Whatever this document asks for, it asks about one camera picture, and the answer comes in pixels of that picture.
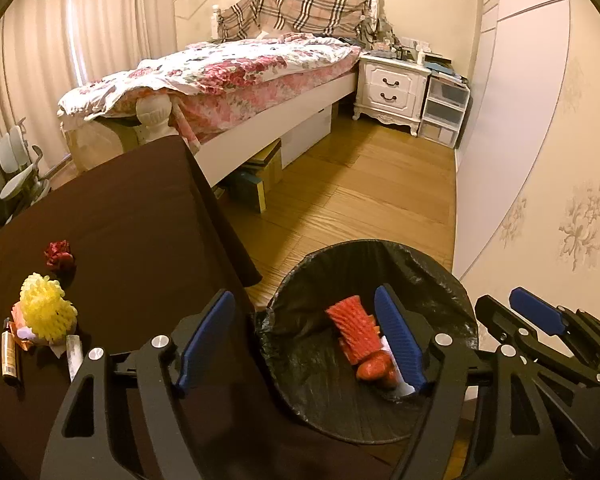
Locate white nightstand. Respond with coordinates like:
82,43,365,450
352,52,432,137

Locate pink floral bedsheet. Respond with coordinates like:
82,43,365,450
174,57,362,147

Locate floral duvet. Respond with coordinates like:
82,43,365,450
57,32,365,117

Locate red plastic bag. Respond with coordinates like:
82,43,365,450
355,325,400,392

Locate pile of nightstand items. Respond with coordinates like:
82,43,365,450
359,14,470,82

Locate cream curtains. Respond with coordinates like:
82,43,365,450
0,0,177,163

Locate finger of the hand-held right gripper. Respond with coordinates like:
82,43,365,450
509,286,600,357
474,294,600,388

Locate small brown bottle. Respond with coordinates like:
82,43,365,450
0,317,22,379

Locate plaid blanket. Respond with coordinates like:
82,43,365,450
219,0,377,44

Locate cardboard box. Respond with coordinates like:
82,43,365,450
229,140,284,214

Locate plastic drawer unit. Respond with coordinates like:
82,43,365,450
418,74,472,149

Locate blue and white toothpaste tube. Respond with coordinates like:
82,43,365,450
65,334,84,382

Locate small dark red wrapper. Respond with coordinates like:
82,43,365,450
43,240,76,272

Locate grey office chair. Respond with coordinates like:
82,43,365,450
0,117,52,232

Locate white paper towel wad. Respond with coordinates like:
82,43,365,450
379,335,417,397

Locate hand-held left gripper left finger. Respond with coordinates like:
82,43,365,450
40,289,237,480

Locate white wardrobe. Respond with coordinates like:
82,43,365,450
454,0,577,279

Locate yellow foam fruit net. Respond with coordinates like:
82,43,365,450
20,272,79,342

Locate white storage box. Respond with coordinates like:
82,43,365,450
280,107,333,169

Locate bed with floral cover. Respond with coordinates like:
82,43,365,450
62,0,381,193

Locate red foam fruit net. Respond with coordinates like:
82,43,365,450
325,296,382,366

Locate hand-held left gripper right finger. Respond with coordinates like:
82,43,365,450
374,285,568,480

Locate black lined trash bin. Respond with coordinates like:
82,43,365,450
254,240,480,445

